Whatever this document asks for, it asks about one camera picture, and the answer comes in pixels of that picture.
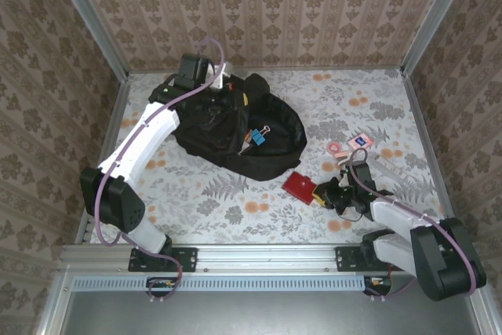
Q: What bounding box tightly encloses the pink sticky note pad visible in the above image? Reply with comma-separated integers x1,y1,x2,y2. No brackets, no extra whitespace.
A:
347,133,373,150

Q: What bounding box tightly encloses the thin aluminium wall rail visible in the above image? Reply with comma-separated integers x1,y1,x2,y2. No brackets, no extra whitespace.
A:
127,63,405,75

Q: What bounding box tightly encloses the blue binder clip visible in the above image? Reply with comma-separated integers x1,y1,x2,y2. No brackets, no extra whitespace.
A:
249,125,272,146

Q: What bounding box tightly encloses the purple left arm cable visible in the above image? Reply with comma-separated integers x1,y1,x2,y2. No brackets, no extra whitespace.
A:
93,38,227,305

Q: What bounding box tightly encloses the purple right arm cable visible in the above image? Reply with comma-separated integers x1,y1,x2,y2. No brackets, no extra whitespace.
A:
347,148,488,304

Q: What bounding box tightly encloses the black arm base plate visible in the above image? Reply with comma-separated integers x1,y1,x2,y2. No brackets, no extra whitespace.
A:
336,246,407,272
129,247,198,272

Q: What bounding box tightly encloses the clear plastic ruler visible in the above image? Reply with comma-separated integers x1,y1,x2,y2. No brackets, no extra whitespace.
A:
372,154,411,181

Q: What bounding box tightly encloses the steel sheet panel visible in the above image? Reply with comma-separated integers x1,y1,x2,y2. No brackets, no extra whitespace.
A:
60,289,482,335

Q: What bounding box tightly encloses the aluminium side rail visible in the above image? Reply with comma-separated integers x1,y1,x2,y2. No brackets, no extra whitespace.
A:
403,74,464,242
74,79,133,244

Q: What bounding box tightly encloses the black fabric backpack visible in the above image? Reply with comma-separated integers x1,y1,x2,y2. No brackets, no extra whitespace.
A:
172,73,307,182

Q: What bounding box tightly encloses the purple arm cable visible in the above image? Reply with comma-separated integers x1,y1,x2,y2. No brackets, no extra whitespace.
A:
93,38,227,305
347,148,488,304

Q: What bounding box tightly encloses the aluminium mounting rail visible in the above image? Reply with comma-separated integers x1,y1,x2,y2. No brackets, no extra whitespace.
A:
58,243,478,271

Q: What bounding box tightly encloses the black connector board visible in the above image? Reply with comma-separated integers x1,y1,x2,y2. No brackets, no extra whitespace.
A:
147,277,178,293
364,275,393,296

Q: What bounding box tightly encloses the grey slotted cable duct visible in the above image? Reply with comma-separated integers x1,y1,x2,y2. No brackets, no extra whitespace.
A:
72,275,368,293

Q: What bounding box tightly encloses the red snap wallet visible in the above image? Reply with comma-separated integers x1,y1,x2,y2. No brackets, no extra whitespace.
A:
282,172,319,206

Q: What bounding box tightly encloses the aluminium frame post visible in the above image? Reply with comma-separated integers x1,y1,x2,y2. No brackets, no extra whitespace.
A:
46,0,130,81
399,0,478,77

